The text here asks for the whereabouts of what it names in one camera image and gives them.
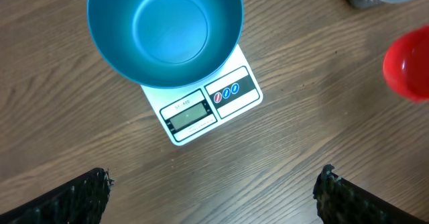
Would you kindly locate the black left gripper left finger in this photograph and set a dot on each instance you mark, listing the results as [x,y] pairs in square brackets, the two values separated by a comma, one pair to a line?
[81,200]

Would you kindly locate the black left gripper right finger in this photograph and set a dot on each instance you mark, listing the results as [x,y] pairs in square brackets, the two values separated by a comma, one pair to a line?
[339,201]

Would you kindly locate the red measuring scoop blue handle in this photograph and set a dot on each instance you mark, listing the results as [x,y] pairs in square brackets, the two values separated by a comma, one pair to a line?
[405,65]

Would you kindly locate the white digital kitchen scale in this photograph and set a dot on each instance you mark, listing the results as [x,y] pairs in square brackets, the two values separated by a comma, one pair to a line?
[187,113]

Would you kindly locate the blue plastic bowl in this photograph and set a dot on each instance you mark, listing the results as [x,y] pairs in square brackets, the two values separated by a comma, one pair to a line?
[165,43]

